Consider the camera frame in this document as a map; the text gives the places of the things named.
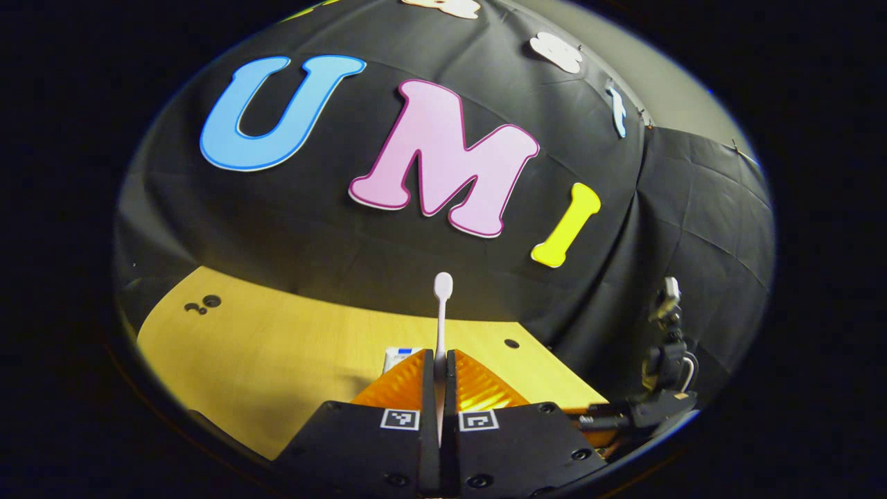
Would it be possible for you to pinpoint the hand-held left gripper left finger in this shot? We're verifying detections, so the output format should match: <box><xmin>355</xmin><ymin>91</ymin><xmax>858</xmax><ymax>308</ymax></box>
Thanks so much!
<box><xmin>274</xmin><ymin>349</ymin><xmax>441</xmax><ymax>499</ymax></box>

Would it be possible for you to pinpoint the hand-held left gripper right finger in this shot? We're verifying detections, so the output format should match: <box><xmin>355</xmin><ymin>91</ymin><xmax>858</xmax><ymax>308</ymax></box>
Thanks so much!
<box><xmin>442</xmin><ymin>349</ymin><xmax>611</xmax><ymax>499</ymax></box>

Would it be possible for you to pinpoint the white toothpaste tube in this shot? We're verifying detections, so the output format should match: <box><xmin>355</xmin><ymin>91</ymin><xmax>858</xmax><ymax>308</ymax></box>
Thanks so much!
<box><xmin>383</xmin><ymin>346</ymin><xmax>423</xmax><ymax>376</ymax></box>

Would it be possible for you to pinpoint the pale pink toothbrush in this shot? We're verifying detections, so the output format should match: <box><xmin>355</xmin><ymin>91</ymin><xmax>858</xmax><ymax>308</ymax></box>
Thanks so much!
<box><xmin>433</xmin><ymin>272</ymin><xmax>455</xmax><ymax>446</ymax></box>

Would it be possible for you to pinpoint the yellow wooden desktop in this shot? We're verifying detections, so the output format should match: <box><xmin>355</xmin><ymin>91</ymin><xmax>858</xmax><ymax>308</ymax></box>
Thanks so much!
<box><xmin>137</xmin><ymin>265</ymin><xmax>611</xmax><ymax>462</ymax></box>

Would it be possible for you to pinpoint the black backdrop cloth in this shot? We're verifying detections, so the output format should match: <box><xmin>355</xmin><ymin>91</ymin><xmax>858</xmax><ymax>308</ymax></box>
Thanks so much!
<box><xmin>114</xmin><ymin>0</ymin><xmax>775</xmax><ymax>417</ymax></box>

